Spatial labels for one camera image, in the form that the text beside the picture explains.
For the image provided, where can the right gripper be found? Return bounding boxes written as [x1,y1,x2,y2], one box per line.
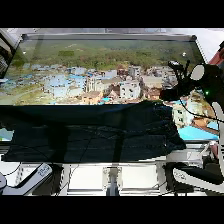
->
[159,80,194,102]

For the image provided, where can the dark blue jeans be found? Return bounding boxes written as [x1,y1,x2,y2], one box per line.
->
[0,99,188,164]

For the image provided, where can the red garment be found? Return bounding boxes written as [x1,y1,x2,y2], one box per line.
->
[208,40,224,67]

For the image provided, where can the black cable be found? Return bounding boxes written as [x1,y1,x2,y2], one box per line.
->
[178,98,224,123]

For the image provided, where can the silver frame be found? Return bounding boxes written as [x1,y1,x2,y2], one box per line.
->
[0,139,224,197]

